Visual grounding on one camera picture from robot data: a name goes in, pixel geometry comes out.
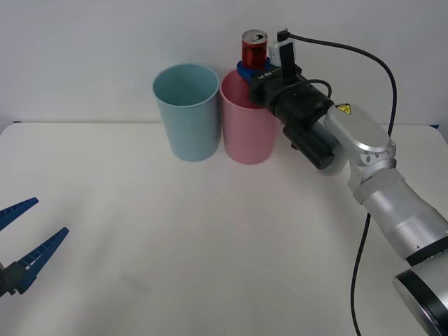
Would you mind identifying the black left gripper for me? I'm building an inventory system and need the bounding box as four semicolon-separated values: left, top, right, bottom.
0;197;70;298

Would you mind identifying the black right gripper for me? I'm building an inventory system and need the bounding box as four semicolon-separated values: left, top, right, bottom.
235;55;305;110

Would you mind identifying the red drink can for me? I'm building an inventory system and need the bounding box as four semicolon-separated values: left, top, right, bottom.
241;29;269;69

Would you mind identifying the pink plastic bin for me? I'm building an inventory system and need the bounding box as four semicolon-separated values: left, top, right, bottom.
219;69;281;165

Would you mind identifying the pale blue plastic bin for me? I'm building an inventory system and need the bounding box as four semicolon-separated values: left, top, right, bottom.
152;62;221;162

